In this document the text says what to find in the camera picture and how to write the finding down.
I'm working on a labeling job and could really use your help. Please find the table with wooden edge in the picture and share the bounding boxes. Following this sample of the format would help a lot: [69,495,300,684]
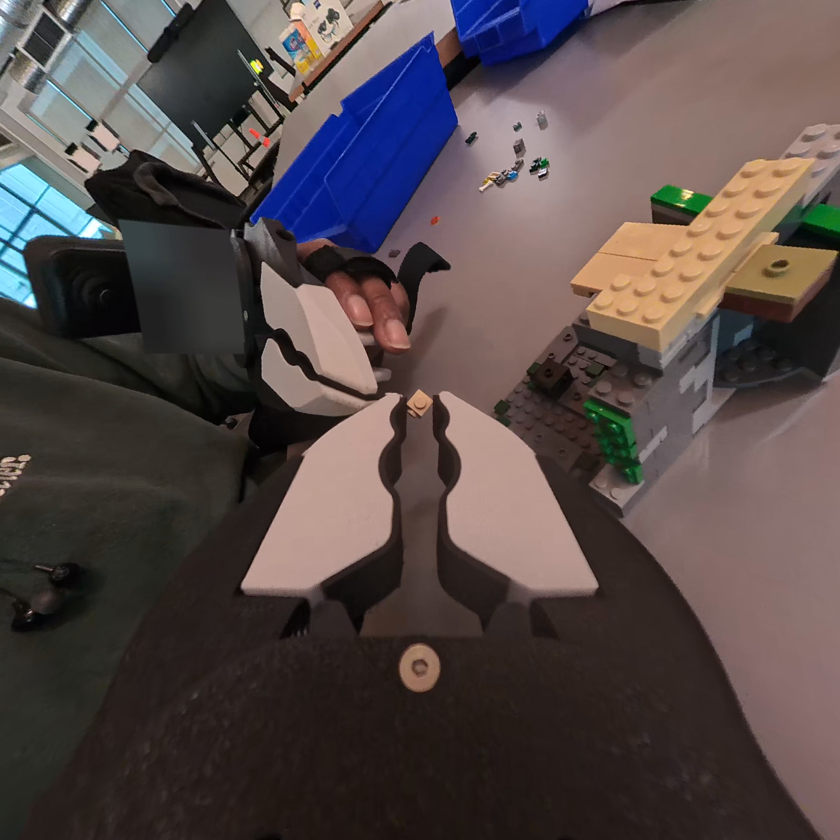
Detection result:
[289,0,463,102]

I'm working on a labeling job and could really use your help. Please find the person's left hand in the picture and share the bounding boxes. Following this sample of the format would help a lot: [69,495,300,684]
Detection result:
[298,243,414,355]

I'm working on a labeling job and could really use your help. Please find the toy brick building model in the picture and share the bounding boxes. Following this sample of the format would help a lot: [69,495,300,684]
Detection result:
[493,123,840,519]

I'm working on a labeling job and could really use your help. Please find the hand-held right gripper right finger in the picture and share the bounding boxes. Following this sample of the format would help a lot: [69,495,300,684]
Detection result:
[432,390,601,598]

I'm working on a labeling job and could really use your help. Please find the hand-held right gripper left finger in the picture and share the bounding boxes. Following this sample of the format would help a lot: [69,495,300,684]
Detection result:
[239,392,406,599]

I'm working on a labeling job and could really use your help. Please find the person's dark green sweatshirt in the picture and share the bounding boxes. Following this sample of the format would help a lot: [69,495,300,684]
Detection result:
[0,298,309,840]

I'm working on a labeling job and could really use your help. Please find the black earphones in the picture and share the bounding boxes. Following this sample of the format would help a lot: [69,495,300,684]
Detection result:
[0,561,86,632]

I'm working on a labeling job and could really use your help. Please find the black monitor screen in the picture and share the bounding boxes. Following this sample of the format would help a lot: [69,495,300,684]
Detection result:
[134,0,277,148]

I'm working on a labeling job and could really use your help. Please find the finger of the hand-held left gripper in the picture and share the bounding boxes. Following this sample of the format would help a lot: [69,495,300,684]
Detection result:
[260,261,380,396]
[260,336,385,417]

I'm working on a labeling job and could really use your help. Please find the window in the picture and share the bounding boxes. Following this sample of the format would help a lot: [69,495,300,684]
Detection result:
[0,163,114,309]

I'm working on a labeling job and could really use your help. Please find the large blue plastic bin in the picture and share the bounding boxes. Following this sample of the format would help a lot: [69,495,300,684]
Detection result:
[249,33,459,253]

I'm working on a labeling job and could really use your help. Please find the blue and white carton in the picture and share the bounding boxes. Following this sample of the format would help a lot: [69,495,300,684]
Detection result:
[279,18,322,74]

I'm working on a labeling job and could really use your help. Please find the blue plastic storage bin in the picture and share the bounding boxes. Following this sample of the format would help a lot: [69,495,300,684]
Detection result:
[451,0,592,67]

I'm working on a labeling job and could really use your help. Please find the black video bar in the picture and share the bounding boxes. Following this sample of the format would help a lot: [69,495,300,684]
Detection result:
[147,3,198,63]

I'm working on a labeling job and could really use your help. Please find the white printed box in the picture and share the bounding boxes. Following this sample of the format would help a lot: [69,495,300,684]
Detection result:
[295,0,355,43]

